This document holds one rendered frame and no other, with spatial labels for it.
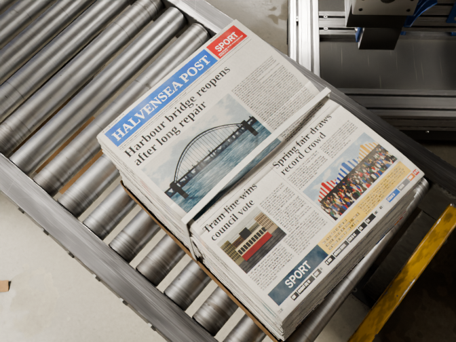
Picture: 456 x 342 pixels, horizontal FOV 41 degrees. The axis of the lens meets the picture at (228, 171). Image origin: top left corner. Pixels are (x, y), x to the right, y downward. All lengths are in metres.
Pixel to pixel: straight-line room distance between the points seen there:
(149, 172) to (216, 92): 0.16
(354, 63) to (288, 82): 1.04
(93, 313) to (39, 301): 0.17
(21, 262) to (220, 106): 1.22
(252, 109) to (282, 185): 0.13
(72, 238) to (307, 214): 0.45
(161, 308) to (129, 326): 0.83
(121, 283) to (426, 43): 1.32
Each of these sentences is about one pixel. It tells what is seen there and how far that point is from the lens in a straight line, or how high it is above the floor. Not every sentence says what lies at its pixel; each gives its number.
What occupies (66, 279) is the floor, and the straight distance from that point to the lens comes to 1.94.
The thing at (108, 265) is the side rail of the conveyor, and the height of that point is 0.80.
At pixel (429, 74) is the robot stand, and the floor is 0.21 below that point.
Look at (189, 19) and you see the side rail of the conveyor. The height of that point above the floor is 0.79.
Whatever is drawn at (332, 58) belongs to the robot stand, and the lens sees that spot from 1.95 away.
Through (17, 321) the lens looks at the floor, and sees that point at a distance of 1.95.
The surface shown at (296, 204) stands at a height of 1.03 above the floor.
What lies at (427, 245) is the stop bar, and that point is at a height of 0.82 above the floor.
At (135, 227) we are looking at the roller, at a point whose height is 0.80.
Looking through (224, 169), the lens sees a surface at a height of 1.03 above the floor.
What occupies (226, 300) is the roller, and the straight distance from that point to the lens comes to 1.03.
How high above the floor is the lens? 1.81
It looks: 66 degrees down
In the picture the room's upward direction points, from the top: 4 degrees counter-clockwise
